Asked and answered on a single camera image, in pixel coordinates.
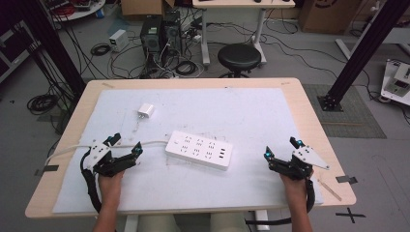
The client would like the black tape cross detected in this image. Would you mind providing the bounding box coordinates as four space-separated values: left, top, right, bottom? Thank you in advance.
335 207 367 224

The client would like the white power supply box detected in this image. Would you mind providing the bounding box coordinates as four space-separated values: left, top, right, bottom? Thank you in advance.
108 29 131 53

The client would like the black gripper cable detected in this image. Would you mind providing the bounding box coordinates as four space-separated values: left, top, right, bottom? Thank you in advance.
79 149 103 214
245 178 316 226

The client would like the white table mat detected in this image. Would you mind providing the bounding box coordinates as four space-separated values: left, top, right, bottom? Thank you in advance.
51 87 325 215

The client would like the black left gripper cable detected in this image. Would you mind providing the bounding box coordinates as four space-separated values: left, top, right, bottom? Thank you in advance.
79 149 103 214

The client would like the white power strip cable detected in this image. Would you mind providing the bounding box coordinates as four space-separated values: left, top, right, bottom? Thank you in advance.
44 139 170 167

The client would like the round white table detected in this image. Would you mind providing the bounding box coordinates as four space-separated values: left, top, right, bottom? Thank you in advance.
41 0 107 23

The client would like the grey metal frame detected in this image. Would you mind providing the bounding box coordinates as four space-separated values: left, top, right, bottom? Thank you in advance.
0 20 41 83

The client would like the white device with circuit boards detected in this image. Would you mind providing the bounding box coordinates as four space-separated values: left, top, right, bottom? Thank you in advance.
379 59 410 107

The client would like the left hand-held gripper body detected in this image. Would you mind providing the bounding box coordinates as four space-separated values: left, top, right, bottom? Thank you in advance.
85 138 137 178

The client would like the white power strip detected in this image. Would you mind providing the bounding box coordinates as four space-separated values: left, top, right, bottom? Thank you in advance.
164 130 234 171

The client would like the cardboard box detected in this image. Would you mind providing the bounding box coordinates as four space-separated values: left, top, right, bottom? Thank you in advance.
120 0 175 16
297 0 363 35

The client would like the black computer tower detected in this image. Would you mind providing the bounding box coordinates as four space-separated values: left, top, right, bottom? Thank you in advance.
161 11 184 63
139 15 164 77

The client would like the thin wooden stick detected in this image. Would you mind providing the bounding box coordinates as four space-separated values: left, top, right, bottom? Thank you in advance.
316 178 343 203

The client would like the white table leg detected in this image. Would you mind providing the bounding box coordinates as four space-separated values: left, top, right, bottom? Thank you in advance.
123 215 140 232
253 209 271 232

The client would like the white desk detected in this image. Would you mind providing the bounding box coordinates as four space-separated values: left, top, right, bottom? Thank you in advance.
191 0 296 68

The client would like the person's right hand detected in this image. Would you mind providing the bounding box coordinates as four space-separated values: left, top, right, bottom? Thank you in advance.
278 173 308 209

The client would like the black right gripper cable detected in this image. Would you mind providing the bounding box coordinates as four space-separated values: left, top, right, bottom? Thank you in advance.
245 178 316 226

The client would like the person's left hand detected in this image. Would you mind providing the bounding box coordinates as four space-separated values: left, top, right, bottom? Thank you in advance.
98 170 126 206

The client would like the black tape strip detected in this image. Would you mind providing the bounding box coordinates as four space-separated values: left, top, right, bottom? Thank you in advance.
335 175 359 185
34 164 60 177

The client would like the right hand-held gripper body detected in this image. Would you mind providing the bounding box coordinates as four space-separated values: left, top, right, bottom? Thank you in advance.
268 145 331 181

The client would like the white charger plug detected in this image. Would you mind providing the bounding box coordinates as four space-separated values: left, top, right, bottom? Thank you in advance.
136 102 156 121

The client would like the black round stool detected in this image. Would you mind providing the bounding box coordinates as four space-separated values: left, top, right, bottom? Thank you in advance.
217 43 262 79

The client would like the grey floor mat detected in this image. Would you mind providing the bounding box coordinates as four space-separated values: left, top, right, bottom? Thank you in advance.
302 83 388 140

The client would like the black metal stand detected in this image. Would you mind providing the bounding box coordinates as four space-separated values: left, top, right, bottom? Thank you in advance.
15 0 87 98
316 0 410 112

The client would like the coiled black cable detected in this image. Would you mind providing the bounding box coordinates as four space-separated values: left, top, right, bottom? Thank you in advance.
90 43 111 57
174 60 198 77
26 93 59 116

